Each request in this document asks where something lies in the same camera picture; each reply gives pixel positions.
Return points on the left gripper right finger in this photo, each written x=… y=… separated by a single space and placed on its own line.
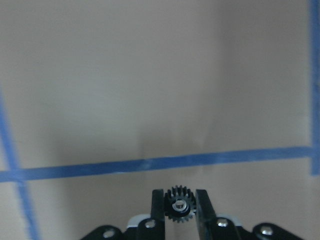
x=205 y=215

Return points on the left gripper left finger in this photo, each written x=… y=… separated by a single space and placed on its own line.
x=157 y=215

